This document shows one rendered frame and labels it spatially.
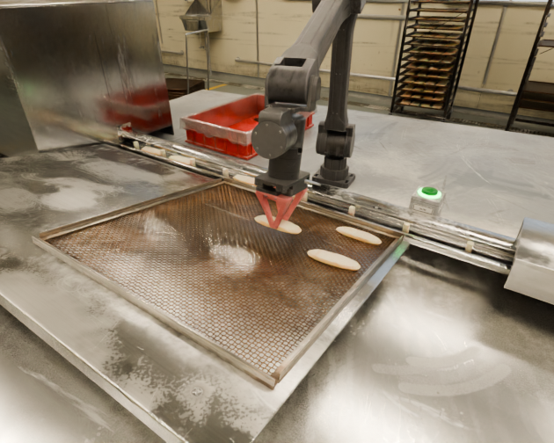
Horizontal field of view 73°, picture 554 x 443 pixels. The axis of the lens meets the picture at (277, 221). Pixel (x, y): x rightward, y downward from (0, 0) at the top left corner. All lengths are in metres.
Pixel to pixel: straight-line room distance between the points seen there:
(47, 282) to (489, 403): 0.68
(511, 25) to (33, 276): 5.04
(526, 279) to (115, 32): 1.33
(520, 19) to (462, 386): 4.76
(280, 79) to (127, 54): 0.92
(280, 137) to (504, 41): 4.76
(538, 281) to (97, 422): 0.77
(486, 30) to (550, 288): 4.56
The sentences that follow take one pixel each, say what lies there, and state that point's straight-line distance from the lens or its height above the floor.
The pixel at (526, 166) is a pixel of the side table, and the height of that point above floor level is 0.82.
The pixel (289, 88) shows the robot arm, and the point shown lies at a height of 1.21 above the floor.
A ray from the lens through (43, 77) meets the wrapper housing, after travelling 1.34.
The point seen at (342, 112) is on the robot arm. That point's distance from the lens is 1.09.
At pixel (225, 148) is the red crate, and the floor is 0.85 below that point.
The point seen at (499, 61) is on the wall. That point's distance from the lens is 5.26.
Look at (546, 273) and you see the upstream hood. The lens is 0.84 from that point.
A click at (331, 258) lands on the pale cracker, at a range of 0.68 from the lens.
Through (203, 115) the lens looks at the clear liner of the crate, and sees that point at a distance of 1.58.
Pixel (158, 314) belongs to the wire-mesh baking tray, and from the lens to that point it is 0.53.
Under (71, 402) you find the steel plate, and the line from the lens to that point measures 0.69.
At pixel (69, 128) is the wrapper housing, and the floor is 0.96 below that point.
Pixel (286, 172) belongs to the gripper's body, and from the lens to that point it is 0.66.
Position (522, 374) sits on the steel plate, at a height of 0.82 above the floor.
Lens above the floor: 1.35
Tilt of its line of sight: 32 degrees down
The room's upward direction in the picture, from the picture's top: straight up
